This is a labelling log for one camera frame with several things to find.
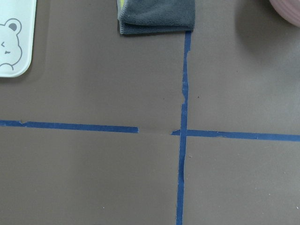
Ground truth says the cream bear tray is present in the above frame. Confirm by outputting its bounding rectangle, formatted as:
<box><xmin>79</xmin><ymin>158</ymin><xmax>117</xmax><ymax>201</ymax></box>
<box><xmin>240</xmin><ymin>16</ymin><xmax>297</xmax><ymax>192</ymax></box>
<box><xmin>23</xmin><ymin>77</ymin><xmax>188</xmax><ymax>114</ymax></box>
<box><xmin>0</xmin><ymin>0</ymin><xmax>37</xmax><ymax>78</ymax></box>

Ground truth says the pink bowl with ice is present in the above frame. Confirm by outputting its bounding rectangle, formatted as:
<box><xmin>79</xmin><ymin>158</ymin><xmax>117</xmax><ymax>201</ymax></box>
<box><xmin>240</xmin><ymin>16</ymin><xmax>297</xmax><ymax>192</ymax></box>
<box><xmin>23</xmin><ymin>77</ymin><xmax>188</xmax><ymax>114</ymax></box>
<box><xmin>269</xmin><ymin>0</ymin><xmax>300</xmax><ymax>27</ymax></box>

